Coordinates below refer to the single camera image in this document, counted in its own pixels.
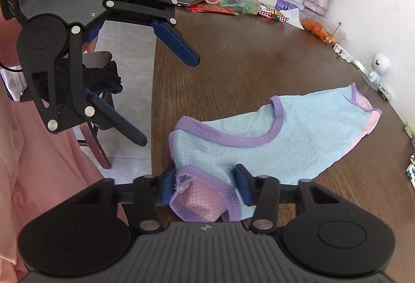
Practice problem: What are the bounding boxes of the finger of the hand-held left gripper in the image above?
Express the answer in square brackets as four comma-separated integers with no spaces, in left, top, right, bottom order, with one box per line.
[24,24,148,146]
[103,0,200,67]

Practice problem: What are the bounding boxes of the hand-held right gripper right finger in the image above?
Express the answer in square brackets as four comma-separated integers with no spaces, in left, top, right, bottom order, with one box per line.
[235,164,340,234]

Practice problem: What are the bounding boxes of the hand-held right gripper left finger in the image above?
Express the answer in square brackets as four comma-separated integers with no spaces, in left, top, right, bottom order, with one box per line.
[76,164,178,233]

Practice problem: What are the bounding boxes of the pink and blue mesh vest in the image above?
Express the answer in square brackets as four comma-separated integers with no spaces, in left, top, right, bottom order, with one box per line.
[168,82,383,223]

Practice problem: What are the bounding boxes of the person's left hand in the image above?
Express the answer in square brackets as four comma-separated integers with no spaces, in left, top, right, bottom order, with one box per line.
[81,40,97,55]

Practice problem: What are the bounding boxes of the dark wooden chair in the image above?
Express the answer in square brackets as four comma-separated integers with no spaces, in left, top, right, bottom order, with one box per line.
[76,51,124,170]

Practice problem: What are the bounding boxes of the black cloth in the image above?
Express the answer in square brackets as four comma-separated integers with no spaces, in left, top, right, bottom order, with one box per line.
[32,61,124,113]

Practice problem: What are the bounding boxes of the red flat packet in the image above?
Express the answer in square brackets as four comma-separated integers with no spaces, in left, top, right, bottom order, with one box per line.
[188,3,239,16]

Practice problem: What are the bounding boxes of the person's pink clothing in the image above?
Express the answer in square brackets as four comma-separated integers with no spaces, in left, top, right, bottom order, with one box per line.
[0,14,130,283]

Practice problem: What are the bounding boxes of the red white checkered packet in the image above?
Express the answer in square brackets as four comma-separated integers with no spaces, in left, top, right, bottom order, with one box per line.
[259,7,289,23]

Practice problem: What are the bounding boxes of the purple and white packet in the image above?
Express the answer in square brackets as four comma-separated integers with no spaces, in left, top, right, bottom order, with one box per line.
[275,0,303,11]

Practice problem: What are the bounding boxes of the white paper sheet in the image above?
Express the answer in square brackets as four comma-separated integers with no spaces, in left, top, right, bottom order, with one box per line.
[285,9,304,27]

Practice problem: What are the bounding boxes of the clear container with orange food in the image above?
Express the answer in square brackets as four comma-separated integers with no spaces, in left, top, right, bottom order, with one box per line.
[300,9,342,44]

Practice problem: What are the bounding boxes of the strip of small white bottles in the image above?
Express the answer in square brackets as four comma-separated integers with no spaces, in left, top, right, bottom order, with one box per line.
[333,43,355,62]

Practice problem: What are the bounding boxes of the white teal-flowered folded cloth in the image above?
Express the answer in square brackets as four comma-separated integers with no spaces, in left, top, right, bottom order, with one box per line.
[405,153,415,188]

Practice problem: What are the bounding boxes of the white round security camera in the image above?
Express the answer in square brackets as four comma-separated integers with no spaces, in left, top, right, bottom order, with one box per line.
[361,53,393,92]

